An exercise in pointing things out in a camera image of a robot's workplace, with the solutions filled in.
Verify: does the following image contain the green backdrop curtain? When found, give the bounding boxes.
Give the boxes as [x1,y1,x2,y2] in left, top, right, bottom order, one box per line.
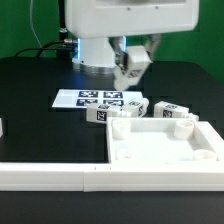
[0,0,224,82]

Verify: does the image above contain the white left fence piece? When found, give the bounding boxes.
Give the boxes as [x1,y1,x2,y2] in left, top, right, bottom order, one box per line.
[0,118,3,138]

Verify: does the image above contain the white hanging cable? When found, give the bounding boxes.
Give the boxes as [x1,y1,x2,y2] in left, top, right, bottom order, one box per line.
[29,0,44,48]

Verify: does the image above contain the paper sheet with tags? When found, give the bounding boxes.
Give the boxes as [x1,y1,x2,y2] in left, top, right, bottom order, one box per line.
[52,89,146,108]

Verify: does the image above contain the white square tabletop tray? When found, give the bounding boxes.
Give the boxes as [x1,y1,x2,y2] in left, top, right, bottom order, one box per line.
[106,118,224,164]

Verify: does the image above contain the black pole stand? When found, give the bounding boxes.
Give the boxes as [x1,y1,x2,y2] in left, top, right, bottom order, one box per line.
[57,0,69,60]

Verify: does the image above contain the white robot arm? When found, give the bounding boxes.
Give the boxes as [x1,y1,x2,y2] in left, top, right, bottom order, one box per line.
[65,0,199,73]

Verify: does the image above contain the black cable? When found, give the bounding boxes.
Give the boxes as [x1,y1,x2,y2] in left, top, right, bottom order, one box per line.
[14,40,78,58]

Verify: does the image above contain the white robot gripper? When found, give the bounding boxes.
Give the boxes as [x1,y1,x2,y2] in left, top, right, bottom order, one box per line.
[65,0,199,67]

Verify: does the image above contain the white front fence bar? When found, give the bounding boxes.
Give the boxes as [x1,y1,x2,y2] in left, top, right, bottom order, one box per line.
[0,162,224,192]

